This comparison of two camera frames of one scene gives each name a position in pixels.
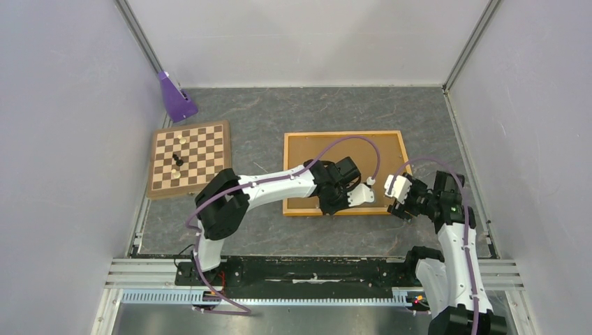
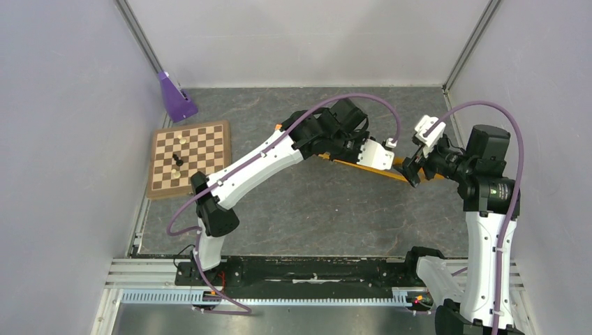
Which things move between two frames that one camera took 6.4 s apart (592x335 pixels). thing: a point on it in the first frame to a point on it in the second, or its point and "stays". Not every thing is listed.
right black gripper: (417, 185) to (414, 164)
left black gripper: (331, 210) to (360, 138)
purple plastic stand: (177, 105) stays
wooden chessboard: (183, 160) stays
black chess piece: (179, 162) stays
